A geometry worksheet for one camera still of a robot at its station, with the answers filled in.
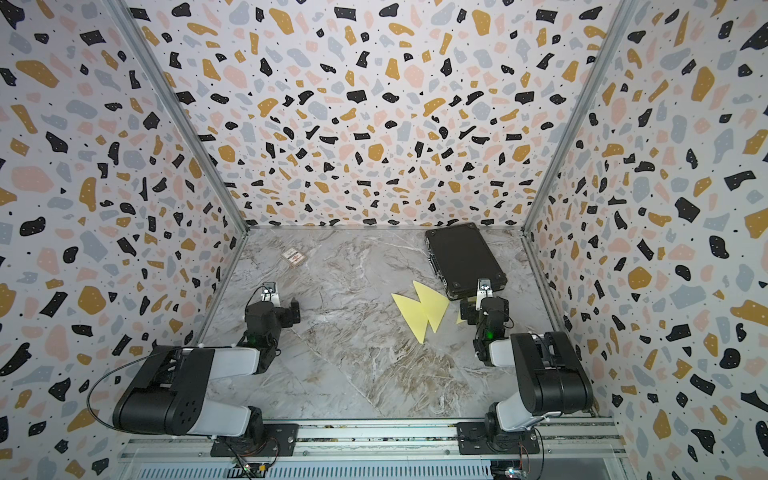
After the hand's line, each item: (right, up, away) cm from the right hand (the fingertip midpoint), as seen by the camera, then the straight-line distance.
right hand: (486, 297), depth 94 cm
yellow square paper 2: (-16, -4, +8) cm, 18 cm away
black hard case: (-5, +13, +15) cm, 20 cm away
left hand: (-64, -1, -2) cm, 65 cm away
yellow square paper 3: (-9, -7, -2) cm, 11 cm away
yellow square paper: (-22, -6, +3) cm, 23 cm away
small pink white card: (-66, +12, +15) cm, 69 cm away
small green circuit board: (-63, -38, -23) cm, 77 cm away
